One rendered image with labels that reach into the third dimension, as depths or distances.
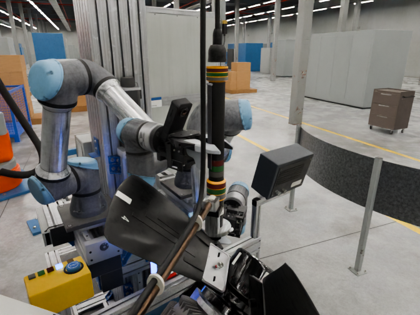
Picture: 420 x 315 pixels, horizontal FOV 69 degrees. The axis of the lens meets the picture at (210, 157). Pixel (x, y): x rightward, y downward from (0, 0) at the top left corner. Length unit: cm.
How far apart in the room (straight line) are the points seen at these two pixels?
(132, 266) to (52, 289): 63
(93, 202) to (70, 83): 53
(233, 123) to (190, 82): 169
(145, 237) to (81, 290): 49
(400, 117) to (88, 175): 689
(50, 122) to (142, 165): 38
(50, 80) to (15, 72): 754
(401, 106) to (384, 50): 350
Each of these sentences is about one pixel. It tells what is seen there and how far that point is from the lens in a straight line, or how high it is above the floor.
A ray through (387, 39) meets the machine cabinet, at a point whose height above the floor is 199.
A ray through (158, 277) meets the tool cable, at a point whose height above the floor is 140.
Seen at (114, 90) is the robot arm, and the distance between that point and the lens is 106.
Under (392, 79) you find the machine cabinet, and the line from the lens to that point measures 1118.
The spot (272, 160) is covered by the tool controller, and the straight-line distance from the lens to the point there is 134.
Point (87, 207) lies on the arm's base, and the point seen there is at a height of 108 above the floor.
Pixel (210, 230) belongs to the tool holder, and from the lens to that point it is 70.
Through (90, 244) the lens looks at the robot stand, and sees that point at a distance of 128.
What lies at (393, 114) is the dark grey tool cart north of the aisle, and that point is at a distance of 747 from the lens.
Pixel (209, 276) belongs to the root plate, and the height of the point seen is 125.
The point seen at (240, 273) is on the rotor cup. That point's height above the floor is 124.
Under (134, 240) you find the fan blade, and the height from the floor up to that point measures 137.
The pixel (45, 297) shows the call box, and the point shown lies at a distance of 101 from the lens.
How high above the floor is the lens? 168
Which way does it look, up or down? 19 degrees down
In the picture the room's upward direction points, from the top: straight up
